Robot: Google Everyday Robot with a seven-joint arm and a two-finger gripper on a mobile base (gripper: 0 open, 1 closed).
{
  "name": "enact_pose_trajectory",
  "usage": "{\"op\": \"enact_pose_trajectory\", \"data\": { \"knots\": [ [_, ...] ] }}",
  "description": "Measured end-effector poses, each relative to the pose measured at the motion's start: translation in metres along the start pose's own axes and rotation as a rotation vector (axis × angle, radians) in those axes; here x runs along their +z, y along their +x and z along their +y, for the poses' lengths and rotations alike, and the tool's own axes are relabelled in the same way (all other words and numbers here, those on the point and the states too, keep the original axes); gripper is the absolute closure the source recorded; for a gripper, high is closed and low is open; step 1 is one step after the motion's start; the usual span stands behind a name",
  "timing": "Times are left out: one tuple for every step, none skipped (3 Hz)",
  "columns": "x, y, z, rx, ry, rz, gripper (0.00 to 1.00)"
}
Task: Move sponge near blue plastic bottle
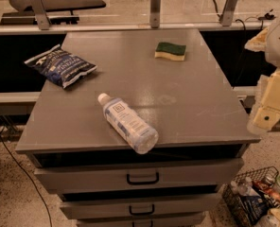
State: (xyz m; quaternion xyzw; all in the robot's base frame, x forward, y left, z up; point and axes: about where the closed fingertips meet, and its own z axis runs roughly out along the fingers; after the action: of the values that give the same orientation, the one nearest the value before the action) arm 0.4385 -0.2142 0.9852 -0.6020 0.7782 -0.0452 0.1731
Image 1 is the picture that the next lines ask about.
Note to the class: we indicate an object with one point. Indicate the middle metal rail bracket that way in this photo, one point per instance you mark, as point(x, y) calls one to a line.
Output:
point(154, 15)

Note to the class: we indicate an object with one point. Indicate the grey drawer cabinet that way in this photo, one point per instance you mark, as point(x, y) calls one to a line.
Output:
point(81, 158)

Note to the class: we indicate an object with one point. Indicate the water bottle in basket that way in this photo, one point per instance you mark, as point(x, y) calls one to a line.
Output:
point(245, 187)

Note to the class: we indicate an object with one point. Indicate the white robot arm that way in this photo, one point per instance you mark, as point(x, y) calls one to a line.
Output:
point(272, 51)

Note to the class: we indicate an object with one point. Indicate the right metal rail bracket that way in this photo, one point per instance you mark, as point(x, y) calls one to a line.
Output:
point(226, 18)

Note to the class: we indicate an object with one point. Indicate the blue plastic water bottle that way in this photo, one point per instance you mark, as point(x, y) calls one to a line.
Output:
point(141, 136)

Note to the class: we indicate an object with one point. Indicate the metal rail bracket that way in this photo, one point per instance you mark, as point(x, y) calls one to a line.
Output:
point(40, 14)
point(226, 18)
point(154, 15)

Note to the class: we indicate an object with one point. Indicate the red snack package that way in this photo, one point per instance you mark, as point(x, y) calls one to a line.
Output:
point(266, 189)

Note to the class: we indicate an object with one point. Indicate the left metal rail bracket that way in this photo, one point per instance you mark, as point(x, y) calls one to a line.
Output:
point(40, 14)

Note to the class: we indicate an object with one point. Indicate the black wire basket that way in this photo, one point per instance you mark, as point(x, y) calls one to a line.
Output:
point(232, 199)

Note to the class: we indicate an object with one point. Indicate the blue chip bag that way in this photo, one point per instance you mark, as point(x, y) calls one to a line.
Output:
point(60, 67)

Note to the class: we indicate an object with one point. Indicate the dark office chair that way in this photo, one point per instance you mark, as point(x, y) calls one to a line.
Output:
point(24, 14)

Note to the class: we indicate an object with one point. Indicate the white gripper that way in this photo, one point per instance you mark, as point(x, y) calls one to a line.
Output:
point(267, 109)

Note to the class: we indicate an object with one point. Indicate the black middle drawer handle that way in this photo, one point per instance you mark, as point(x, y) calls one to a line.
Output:
point(141, 211)

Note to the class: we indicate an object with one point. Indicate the black bottom drawer handle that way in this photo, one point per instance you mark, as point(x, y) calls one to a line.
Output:
point(143, 223)

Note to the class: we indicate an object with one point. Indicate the black top drawer handle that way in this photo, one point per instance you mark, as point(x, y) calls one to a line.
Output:
point(142, 179)

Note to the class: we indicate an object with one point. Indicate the dark blue snack bag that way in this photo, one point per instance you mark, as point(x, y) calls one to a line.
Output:
point(255, 207)

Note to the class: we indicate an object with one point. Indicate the black drawer handle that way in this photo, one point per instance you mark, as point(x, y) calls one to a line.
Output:
point(141, 211)
point(143, 223)
point(142, 179)

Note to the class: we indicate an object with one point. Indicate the green and yellow sponge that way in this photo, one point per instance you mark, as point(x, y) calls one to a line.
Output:
point(173, 52)

